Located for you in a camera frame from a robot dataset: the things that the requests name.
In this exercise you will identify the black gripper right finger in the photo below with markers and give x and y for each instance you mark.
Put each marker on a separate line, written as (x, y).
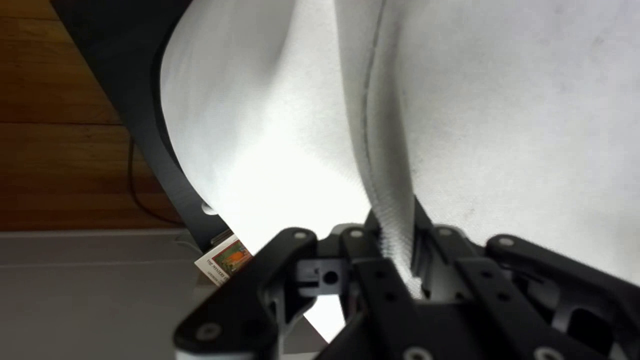
(507, 301)

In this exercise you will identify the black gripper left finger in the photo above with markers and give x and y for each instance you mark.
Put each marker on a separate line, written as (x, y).
(373, 313)

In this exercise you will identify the white laundry bag black rim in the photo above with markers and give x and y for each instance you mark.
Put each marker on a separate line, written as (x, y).
(507, 113)

